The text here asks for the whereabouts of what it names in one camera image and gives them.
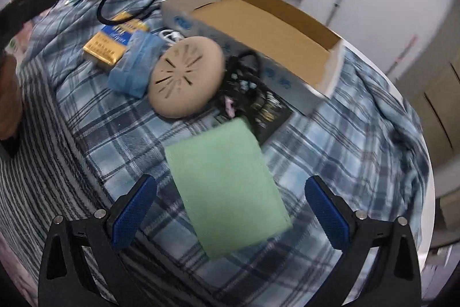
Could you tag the green foam sheet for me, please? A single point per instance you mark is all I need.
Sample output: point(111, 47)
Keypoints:
point(229, 194)

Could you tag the tan round perforated pad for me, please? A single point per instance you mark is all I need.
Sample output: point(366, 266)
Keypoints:
point(186, 77)

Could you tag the white cardboard tray box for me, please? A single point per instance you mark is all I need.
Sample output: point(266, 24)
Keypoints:
point(301, 59)

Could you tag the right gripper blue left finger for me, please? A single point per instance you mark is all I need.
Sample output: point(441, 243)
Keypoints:
point(129, 211)

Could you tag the blue tissue packet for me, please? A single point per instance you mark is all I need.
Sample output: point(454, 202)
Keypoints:
point(131, 74)

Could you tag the person left hand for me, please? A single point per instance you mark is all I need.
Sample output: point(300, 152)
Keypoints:
point(10, 101)

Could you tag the gold blue cigarette pack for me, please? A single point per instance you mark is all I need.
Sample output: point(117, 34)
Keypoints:
point(107, 46)

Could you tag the gold refrigerator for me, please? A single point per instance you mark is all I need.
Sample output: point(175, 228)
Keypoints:
point(431, 84)

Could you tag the blue plaid cloth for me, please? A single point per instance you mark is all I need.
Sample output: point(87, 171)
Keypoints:
point(107, 204)

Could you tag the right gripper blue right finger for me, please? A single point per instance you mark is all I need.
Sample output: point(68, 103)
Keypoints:
point(332, 212)

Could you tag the black face tissue pack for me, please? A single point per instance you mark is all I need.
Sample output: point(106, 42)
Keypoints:
point(263, 111)

